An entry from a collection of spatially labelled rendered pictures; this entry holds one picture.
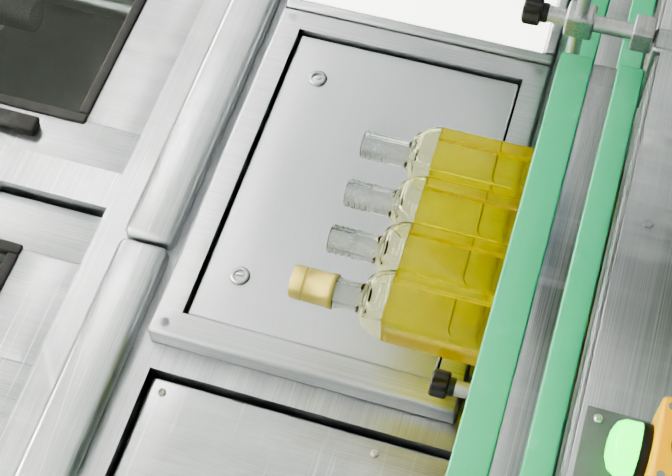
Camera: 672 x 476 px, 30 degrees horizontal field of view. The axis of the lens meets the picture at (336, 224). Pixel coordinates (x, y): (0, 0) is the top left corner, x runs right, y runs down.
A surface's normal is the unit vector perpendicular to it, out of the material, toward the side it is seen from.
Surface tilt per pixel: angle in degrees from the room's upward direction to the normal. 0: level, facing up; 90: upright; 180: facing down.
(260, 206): 90
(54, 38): 90
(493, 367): 90
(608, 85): 90
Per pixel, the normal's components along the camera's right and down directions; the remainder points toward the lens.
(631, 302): -0.02, -0.51
